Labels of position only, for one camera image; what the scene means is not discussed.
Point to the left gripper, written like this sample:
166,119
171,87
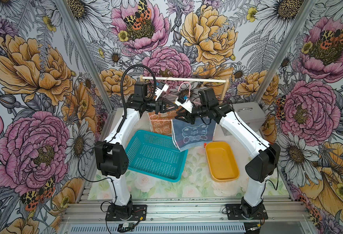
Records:
162,106

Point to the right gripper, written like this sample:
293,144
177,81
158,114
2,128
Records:
187,114

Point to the pink hanger with blue towel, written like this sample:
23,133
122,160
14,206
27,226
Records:
190,90

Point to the blue towel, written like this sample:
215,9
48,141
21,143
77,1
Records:
186,135

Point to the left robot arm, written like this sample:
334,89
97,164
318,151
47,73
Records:
111,158

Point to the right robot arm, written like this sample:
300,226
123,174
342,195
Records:
264,156

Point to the orange bunny towel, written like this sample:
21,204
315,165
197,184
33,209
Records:
162,123

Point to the wooden clothes rack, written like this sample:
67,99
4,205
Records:
225,82

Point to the teal plastic basket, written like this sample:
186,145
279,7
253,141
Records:
155,155

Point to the yellow plastic tray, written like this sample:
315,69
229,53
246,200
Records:
221,162

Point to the silver metal case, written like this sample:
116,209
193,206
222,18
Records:
251,114

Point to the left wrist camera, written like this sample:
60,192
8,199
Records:
161,88

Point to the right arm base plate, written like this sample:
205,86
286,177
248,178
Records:
245,212

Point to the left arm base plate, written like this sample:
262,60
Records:
135,212

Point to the aluminium front rail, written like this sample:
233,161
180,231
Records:
185,210

